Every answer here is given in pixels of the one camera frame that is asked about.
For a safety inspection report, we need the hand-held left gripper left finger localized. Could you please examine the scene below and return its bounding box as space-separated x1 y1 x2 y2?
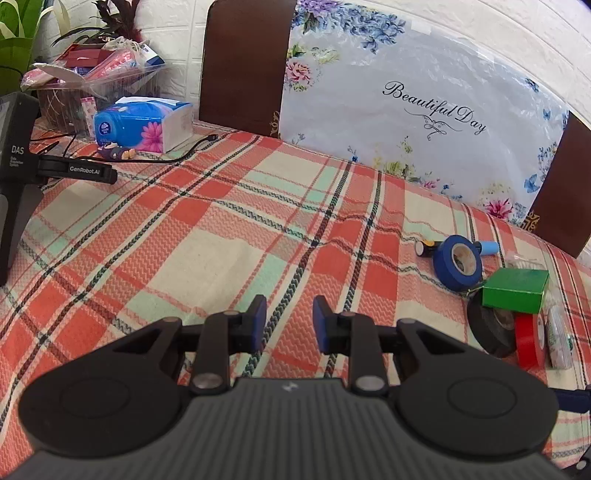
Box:
113 295 267 395

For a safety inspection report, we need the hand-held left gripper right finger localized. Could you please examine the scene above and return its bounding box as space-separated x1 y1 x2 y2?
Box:
314 296 467 395

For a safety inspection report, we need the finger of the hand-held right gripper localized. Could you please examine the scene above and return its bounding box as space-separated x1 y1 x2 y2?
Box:
551 388 591 416

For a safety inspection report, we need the clear patterned tape roll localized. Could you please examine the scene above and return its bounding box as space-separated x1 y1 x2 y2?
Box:
545 305 575 370

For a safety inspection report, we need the green box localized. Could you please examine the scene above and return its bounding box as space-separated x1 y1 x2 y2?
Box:
481 268 550 315

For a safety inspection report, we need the blue tape roll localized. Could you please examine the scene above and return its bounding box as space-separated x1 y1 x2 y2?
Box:
433 234 483 291

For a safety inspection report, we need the red tape roll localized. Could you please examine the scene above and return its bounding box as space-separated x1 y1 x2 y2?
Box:
514 313 548 370

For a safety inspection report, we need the plaid tablecloth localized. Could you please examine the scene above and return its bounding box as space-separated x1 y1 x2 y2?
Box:
0 117 591 480

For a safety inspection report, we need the black tape roll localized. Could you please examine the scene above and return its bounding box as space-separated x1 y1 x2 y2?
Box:
466 293 518 358

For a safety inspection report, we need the clear plastic wrap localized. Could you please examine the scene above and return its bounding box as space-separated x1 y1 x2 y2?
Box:
503 251 550 273

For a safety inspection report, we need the brown wooden chair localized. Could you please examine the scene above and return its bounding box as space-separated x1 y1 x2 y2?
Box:
198 0 297 139
526 111 591 259

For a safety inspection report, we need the small penguin figurine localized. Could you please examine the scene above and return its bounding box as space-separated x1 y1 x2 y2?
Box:
97 143 136 161

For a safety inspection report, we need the blue tissue pack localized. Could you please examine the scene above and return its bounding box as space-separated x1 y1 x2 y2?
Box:
93 96 194 154

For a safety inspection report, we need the clear plastic container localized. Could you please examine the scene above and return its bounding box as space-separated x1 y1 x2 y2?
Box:
21 39 167 134

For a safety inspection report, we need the blue white packet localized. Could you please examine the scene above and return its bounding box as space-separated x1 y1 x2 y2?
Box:
135 41 165 68

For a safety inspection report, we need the pink striped packet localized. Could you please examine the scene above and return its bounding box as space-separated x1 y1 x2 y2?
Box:
90 48 139 80

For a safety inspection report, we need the spare black hand-held gripper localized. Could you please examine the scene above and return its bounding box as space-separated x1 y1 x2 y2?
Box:
0 91 118 287

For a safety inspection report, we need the red box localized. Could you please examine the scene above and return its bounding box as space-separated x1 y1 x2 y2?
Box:
62 48 106 71

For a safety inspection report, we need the dark red plant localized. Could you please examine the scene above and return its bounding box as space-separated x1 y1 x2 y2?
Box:
51 0 145 47

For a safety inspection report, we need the green leafy plant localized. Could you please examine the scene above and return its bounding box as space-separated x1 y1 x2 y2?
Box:
0 0 70 93

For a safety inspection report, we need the black cable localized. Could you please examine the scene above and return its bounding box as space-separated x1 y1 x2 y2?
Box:
32 133 219 165

